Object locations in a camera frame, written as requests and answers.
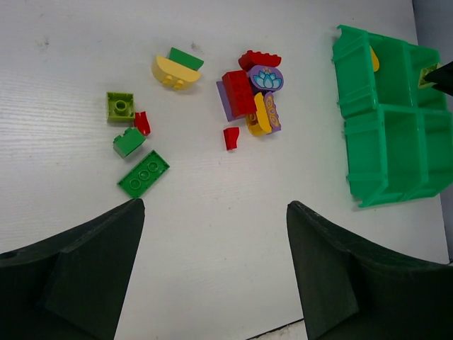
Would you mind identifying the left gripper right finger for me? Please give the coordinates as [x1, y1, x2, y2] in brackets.
[287, 201, 452, 339]

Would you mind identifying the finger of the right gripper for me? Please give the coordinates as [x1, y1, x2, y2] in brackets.
[426, 62, 453, 96]

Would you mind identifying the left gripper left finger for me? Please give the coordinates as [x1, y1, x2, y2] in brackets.
[1, 199, 145, 339]

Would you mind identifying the lime curved lego brick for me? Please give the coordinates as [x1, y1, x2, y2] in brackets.
[418, 63, 442, 89]

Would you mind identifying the orange yellow curved lego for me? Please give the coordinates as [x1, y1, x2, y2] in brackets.
[370, 47, 380, 72]

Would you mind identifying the green compartment tray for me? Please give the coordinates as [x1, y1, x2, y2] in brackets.
[333, 25, 452, 208]

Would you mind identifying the green flat lego plate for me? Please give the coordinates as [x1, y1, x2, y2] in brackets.
[117, 150, 170, 198]

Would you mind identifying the dark green lego block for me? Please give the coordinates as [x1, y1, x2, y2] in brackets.
[113, 127, 146, 159]

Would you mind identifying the purple butterfly lego piece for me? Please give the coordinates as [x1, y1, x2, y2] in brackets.
[264, 91, 282, 134]

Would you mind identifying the small red lego left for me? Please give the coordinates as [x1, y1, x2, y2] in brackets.
[134, 111, 151, 137]

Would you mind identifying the small red lego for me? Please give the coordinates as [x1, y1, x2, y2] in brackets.
[223, 126, 240, 151]
[134, 111, 151, 137]

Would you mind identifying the purple lotus lego piece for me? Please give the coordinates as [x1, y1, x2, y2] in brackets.
[247, 65, 284, 93]

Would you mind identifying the yellow curved lego brick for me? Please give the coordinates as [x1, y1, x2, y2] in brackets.
[246, 93, 272, 137]

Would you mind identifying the lime square lego brick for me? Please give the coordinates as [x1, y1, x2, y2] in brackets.
[106, 92, 135, 123]

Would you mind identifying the red scalloped lego brick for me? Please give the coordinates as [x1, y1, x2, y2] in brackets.
[238, 50, 282, 72]

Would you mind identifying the small red lego right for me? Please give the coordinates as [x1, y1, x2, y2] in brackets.
[223, 126, 240, 151]

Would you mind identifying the red rectangular lego brick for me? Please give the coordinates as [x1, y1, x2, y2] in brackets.
[222, 70, 256, 118]

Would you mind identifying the lavender flat lego plate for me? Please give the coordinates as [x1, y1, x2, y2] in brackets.
[216, 81, 245, 122]

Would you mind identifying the pale yellow curved lego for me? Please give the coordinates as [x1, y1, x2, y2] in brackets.
[151, 55, 201, 91]

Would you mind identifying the dark green curved lego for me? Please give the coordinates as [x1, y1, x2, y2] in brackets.
[167, 47, 204, 71]

